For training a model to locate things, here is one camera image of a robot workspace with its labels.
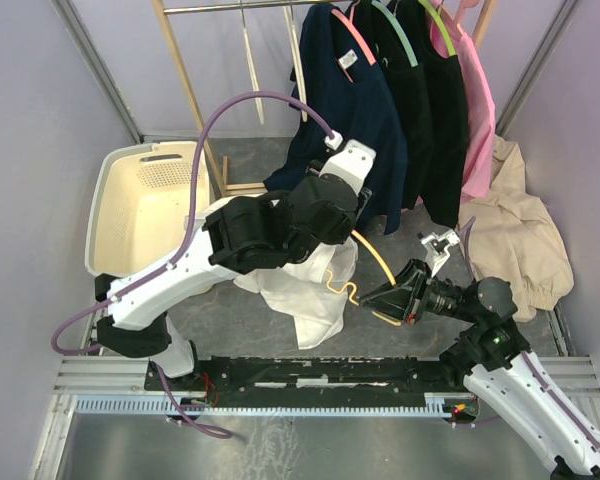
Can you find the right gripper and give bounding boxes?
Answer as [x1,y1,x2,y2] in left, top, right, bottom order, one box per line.
[358,258,479,323]

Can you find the yellow hanger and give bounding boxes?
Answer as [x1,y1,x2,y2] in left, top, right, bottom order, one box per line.
[325,230,401,327]

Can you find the white t shirt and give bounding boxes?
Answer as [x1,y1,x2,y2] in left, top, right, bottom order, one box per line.
[234,239,358,350]

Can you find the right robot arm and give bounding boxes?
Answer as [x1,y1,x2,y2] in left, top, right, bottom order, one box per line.
[360,259,600,479]

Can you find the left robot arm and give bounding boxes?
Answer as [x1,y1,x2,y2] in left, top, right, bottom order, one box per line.
[96,150,373,390]

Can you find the black t shirt right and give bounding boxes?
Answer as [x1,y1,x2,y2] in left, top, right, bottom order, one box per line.
[389,1,469,228]

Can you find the black t shirt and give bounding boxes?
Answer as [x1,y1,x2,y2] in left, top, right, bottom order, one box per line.
[389,1,469,228]
[346,1,434,209]

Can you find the navy blue t shirt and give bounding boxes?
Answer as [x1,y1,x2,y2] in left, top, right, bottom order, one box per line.
[263,2,411,236]

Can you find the black t shirt left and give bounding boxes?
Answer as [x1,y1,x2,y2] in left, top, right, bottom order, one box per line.
[346,1,434,209]

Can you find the white plastic hanger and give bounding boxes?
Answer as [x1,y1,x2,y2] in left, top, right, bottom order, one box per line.
[239,0,265,125]

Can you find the pink t shirt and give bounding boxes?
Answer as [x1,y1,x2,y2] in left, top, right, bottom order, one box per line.
[431,1,495,204]

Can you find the pink hanger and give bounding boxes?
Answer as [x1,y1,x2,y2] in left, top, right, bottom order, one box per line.
[454,0,481,24]
[331,8,376,83]

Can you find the lime green hanger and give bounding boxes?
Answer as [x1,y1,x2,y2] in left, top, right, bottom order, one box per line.
[419,0,456,56]

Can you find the pink hanger far right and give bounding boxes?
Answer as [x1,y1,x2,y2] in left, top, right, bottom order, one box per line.
[454,0,481,24]

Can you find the beige garment on floor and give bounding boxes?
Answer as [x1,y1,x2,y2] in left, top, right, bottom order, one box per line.
[459,137,574,322]

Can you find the cream laundry basket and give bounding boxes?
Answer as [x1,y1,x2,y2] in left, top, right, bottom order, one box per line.
[85,141,197,278]

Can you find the wooden clothes rack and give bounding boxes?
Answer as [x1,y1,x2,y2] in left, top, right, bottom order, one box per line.
[150,0,496,196]

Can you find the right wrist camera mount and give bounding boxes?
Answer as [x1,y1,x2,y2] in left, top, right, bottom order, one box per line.
[418,229,460,278]

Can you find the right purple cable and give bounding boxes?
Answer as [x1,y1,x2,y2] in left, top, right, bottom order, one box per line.
[449,215,600,476]

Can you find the white slotted cable duct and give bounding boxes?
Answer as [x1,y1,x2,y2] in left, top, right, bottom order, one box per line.
[74,395,451,419]

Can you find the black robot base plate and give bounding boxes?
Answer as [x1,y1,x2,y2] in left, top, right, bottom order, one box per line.
[167,357,473,407]

